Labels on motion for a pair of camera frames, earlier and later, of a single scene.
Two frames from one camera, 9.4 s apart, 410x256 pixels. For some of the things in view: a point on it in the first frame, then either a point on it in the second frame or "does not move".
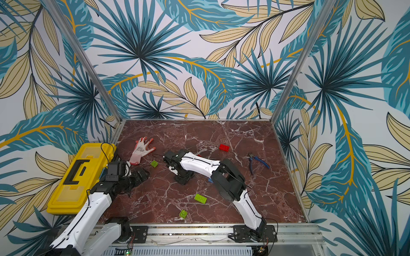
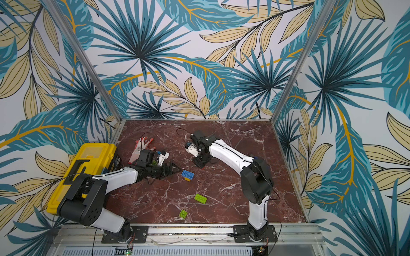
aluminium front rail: x=286 y=235 does not move
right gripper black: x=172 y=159 → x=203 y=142
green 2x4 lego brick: x=200 y=198 does not move
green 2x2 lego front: x=183 y=214 does not move
